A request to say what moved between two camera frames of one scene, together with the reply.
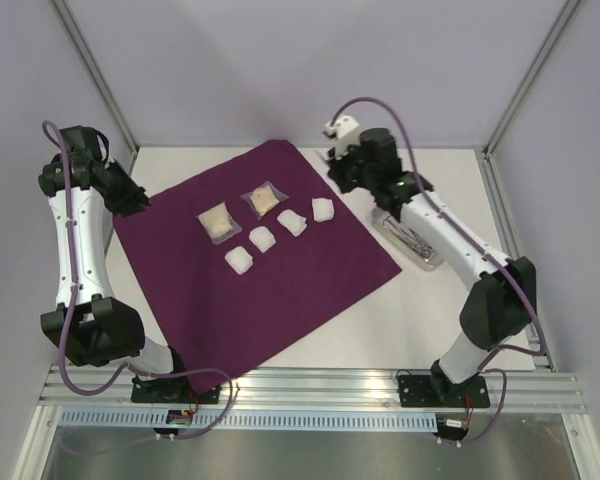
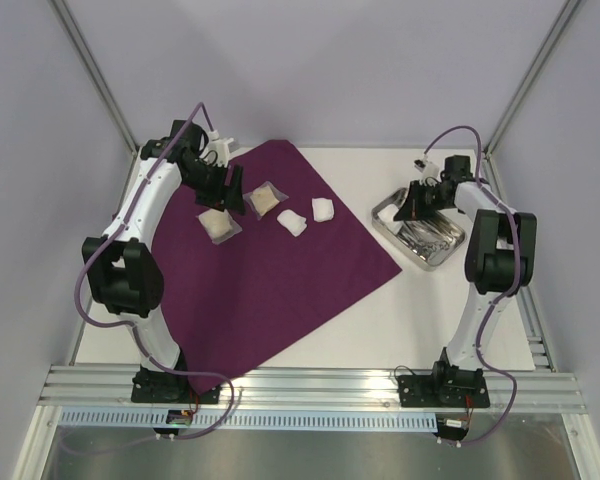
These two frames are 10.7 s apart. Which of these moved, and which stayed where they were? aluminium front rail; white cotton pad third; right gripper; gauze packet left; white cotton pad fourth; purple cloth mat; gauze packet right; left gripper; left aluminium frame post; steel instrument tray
Moved: right gripper; left gripper
Stayed: gauze packet left; purple cloth mat; gauze packet right; left aluminium frame post; white cotton pad third; steel instrument tray; white cotton pad fourth; aluminium front rail
